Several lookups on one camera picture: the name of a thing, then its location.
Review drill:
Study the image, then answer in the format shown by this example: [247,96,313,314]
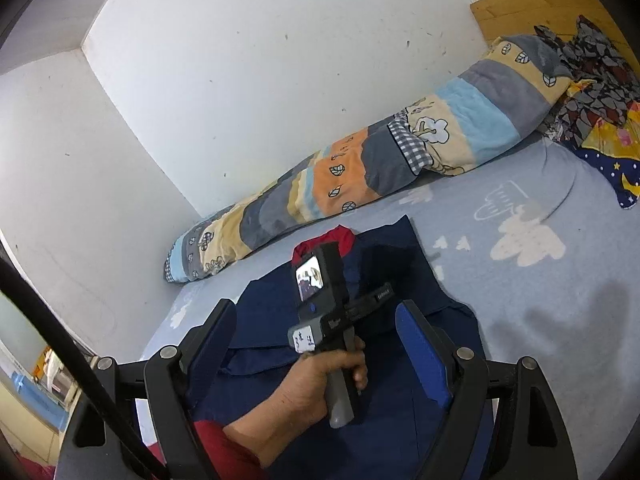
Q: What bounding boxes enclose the person's left hand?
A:
[272,336,369,442]

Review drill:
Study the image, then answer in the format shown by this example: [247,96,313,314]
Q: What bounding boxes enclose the black cable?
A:
[0,259,172,480]

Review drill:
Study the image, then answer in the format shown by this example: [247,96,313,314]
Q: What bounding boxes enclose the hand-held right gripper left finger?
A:
[55,299,238,480]

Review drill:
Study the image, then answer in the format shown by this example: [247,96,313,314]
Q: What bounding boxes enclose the navy blue work jacket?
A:
[192,214,488,480]

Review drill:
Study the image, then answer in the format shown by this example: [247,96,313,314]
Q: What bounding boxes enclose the light blue cloud bed sheet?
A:
[140,130,640,480]

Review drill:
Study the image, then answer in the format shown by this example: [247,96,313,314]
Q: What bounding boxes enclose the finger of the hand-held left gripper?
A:
[350,286,397,322]

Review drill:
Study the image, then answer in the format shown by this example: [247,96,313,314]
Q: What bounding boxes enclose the rolled patchwork quilt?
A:
[161,34,576,286]

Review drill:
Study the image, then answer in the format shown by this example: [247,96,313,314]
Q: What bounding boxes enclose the dark floral cloth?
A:
[531,14,640,150]

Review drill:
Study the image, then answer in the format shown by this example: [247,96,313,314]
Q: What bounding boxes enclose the wooden headboard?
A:
[469,0,617,47]

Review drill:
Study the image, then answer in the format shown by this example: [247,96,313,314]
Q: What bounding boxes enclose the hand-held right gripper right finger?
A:
[394,300,581,480]

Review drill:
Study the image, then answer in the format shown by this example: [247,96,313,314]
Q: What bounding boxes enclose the yellow and blue star cloth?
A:
[571,101,640,211]

